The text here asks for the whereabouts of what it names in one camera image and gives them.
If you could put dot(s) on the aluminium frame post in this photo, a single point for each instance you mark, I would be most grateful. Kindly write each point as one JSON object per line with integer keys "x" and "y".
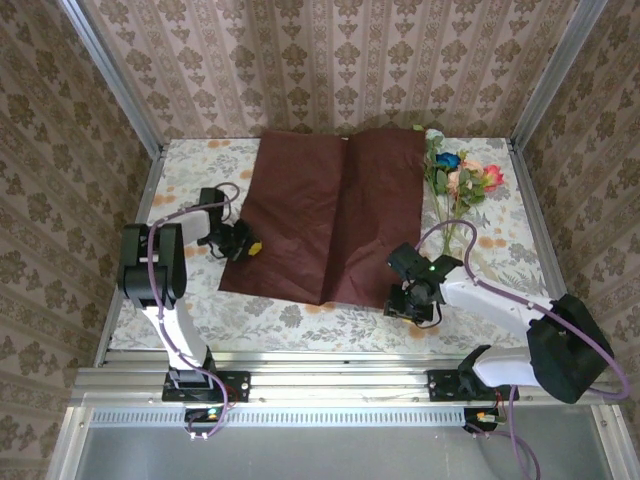
{"x": 560, "y": 70}
{"x": 112, "y": 75}

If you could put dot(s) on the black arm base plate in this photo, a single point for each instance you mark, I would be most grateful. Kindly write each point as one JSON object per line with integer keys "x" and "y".
{"x": 442, "y": 385}
{"x": 240, "y": 385}

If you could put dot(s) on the small black controller board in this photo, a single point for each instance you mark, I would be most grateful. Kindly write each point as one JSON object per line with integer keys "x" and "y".
{"x": 200, "y": 416}
{"x": 482, "y": 417}

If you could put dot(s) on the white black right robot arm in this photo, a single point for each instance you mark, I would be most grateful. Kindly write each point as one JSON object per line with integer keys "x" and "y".
{"x": 565, "y": 350}

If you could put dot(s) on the grey metal panel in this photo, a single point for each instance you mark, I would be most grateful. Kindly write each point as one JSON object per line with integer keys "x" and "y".
{"x": 325, "y": 455}

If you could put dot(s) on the aluminium table side rail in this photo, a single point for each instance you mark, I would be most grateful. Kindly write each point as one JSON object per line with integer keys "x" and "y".
{"x": 532, "y": 200}
{"x": 149, "y": 187}

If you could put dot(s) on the artificial flower bunch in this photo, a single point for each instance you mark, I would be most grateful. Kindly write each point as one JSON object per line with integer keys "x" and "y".
{"x": 492, "y": 176}

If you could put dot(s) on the dark red wrapping paper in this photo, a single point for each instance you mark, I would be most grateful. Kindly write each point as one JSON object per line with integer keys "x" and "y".
{"x": 325, "y": 210}

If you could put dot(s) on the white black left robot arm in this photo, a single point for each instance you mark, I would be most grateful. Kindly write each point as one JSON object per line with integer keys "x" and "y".
{"x": 150, "y": 265}

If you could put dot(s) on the pale white artificial flower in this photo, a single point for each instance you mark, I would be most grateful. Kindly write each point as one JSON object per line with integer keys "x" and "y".
{"x": 434, "y": 136}

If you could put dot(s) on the peach artificial rose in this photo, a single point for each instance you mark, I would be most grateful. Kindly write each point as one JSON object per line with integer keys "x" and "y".
{"x": 456, "y": 181}

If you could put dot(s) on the aluminium extrusion rail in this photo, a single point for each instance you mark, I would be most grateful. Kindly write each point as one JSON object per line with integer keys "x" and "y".
{"x": 340, "y": 385}

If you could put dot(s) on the blue artificial rose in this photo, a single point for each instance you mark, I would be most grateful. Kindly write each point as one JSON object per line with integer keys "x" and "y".
{"x": 444, "y": 160}

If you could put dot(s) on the floral print tablecloth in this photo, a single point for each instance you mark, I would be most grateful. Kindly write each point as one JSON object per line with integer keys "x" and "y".
{"x": 210, "y": 325}

